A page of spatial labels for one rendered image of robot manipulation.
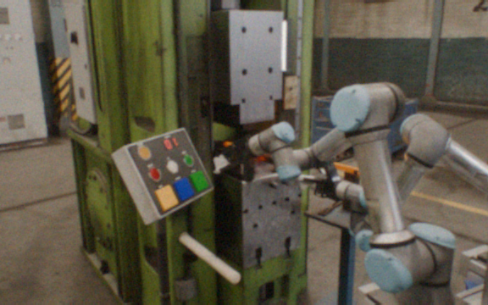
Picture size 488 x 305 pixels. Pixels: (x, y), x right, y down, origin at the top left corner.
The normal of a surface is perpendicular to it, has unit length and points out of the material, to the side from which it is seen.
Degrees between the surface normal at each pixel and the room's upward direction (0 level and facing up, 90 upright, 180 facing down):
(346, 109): 83
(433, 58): 90
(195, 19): 90
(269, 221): 90
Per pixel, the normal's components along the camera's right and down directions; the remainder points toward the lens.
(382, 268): -0.80, 0.28
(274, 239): 0.58, 0.21
